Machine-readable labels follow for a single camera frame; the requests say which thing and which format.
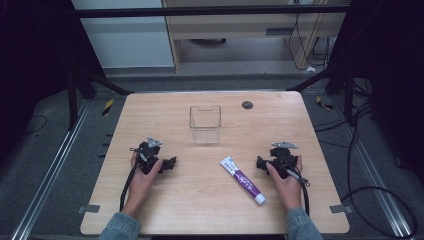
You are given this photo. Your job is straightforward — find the hanging black cables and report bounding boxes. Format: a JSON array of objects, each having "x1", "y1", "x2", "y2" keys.
[{"x1": 287, "y1": 12, "x2": 332, "y2": 72}]

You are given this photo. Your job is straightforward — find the person's left hand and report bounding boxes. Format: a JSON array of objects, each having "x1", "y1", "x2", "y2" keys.
[{"x1": 122, "y1": 155, "x2": 165, "y2": 217}]

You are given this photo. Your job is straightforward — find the white and purple toothpaste tube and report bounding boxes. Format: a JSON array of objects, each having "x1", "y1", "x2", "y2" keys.
[{"x1": 218, "y1": 155, "x2": 267, "y2": 206}]

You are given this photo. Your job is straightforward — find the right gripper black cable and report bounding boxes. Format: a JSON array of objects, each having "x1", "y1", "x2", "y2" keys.
[{"x1": 278, "y1": 154, "x2": 311, "y2": 217}]

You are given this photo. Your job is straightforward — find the aluminium floor rail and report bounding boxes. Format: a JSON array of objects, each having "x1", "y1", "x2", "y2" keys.
[
  {"x1": 332, "y1": 95, "x2": 415, "y2": 240},
  {"x1": 9, "y1": 99, "x2": 92, "y2": 240}
]

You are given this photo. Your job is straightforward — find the black floor cable loop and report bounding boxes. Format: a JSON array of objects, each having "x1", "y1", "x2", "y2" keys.
[{"x1": 313, "y1": 101, "x2": 418, "y2": 240}]

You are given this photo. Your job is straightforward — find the clear plastic container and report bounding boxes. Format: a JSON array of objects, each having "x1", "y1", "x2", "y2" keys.
[{"x1": 188, "y1": 104, "x2": 223, "y2": 145}]

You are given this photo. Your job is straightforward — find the grey metal table bracket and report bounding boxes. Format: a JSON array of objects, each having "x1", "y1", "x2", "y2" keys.
[
  {"x1": 77, "y1": 204, "x2": 101, "y2": 215},
  {"x1": 329, "y1": 204, "x2": 354, "y2": 215}
]

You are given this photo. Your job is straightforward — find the light wooden desk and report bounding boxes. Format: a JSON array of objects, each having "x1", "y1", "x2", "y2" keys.
[{"x1": 161, "y1": 0, "x2": 348, "y2": 74}]

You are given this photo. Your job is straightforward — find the dark curtain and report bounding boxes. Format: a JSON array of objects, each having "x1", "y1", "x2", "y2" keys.
[
  {"x1": 0, "y1": 0, "x2": 107, "y2": 161},
  {"x1": 328, "y1": 0, "x2": 424, "y2": 184}
]

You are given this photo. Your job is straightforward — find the white cabinet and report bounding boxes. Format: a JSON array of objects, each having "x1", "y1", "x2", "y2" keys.
[{"x1": 70, "y1": 0, "x2": 176, "y2": 70}]

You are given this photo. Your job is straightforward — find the yellow and black tape strip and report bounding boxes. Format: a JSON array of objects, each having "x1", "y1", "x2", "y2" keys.
[
  {"x1": 315, "y1": 95, "x2": 334, "y2": 111},
  {"x1": 101, "y1": 98, "x2": 115, "y2": 117}
]

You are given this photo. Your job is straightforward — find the thin black floor cable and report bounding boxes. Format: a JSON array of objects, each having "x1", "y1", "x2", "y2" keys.
[{"x1": 22, "y1": 114, "x2": 49, "y2": 136}]

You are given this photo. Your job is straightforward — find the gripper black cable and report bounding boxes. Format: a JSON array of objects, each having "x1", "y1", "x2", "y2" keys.
[
  {"x1": 278, "y1": 154, "x2": 311, "y2": 217},
  {"x1": 119, "y1": 147, "x2": 149, "y2": 212}
]

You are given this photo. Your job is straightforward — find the black upright frame post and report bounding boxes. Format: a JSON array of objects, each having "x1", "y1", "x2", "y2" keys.
[
  {"x1": 344, "y1": 69, "x2": 356, "y2": 127},
  {"x1": 66, "y1": 70, "x2": 80, "y2": 132}
]

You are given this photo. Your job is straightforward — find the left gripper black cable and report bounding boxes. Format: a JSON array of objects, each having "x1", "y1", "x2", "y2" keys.
[{"x1": 119, "y1": 147, "x2": 149, "y2": 212}]

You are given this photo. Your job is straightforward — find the black diagonal frame strut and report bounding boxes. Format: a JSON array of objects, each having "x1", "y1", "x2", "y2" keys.
[
  {"x1": 71, "y1": 64, "x2": 134, "y2": 97},
  {"x1": 285, "y1": 63, "x2": 348, "y2": 93}
]

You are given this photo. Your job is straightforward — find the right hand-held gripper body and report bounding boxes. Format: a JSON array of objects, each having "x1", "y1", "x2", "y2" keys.
[{"x1": 269, "y1": 141, "x2": 299, "y2": 180}]

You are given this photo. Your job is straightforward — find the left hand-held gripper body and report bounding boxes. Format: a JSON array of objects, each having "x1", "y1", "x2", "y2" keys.
[{"x1": 137, "y1": 136, "x2": 168, "y2": 175}]

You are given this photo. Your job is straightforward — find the black horizontal frame bar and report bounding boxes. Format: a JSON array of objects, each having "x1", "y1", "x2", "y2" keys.
[{"x1": 73, "y1": 4, "x2": 352, "y2": 19}]

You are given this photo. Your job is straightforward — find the person's right hand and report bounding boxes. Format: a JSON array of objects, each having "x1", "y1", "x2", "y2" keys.
[{"x1": 265, "y1": 154, "x2": 305, "y2": 212}]

